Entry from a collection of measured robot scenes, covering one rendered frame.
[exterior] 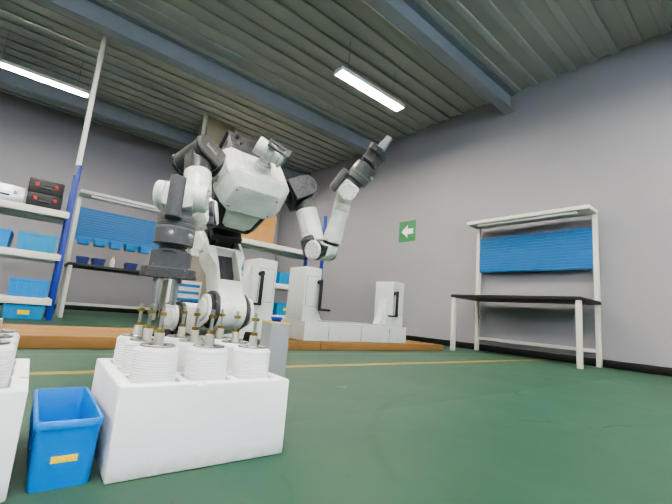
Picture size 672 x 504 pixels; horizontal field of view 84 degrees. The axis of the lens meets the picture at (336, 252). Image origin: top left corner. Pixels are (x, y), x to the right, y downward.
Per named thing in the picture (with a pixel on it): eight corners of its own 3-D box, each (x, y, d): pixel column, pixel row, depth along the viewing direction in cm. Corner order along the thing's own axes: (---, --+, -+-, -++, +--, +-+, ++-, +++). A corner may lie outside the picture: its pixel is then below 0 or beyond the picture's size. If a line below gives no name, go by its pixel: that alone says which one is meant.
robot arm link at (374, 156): (392, 162, 149) (372, 186, 150) (373, 149, 151) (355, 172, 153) (387, 151, 137) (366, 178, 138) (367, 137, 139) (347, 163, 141)
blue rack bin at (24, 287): (6, 294, 462) (10, 277, 466) (45, 297, 486) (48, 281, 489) (5, 295, 424) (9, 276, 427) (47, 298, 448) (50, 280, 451)
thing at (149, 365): (111, 435, 78) (126, 346, 81) (132, 422, 87) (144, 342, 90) (158, 438, 79) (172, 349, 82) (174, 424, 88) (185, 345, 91)
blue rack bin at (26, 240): (15, 251, 469) (18, 235, 472) (52, 256, 493) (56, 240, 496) (14, 248, 431) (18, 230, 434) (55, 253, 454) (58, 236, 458)
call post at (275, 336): (250, 418, 122) (261, 321, 127) (270, 416, 126) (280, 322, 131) (260, 424, 117) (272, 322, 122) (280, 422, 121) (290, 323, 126)
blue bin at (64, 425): (23, 442, 88) (34, 388, 90) (79, 436, 95) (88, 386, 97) (19, 497, 65) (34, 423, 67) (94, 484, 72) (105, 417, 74)
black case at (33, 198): (23, 209, 472) (26, 196, 475) (57, 215, 494) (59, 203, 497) (25, 204, 440) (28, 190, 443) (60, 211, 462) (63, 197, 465)
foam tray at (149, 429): (84, 426, 102) (96, 358, 105) (223, 413, 125) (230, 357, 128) (103, 485, 71) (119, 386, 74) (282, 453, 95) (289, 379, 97)
